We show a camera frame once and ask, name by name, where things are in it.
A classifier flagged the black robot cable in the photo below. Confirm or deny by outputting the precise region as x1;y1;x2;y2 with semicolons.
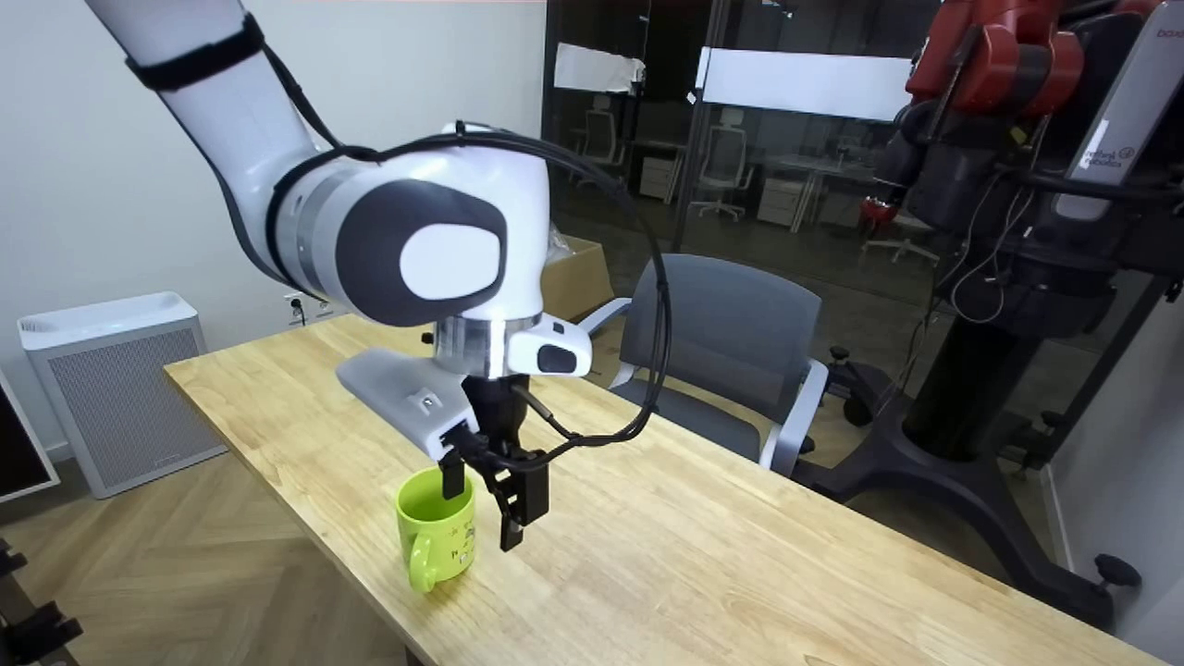
251;42;677;465

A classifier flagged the red office chair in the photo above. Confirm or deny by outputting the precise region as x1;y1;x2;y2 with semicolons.
854;192;943;270

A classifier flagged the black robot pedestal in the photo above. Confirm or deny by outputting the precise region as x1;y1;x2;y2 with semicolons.
792;306;1146;636

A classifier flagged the red Baxter robot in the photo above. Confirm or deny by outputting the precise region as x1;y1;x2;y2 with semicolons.
859;0;1184;345

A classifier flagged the black stand piece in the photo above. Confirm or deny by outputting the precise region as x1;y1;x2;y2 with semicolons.
0;537;85;666

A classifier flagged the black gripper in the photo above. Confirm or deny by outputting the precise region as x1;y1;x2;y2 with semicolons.
438;372;555;556

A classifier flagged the green cup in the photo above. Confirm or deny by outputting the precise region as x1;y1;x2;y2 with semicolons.
394;463;482;595

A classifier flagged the white mesh office chair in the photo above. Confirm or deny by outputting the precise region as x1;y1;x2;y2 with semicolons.
569;93;632;195
686;117;759;224

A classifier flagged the grey office chair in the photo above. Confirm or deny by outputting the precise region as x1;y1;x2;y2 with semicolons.
552;253;833;477

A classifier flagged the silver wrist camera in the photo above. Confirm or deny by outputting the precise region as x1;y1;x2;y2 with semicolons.
332;346;482;456

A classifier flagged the open cardboard box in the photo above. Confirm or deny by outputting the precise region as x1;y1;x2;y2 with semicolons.
540;232;618;324

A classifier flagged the white air purifier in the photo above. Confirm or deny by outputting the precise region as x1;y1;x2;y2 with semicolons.
14;287;227;498

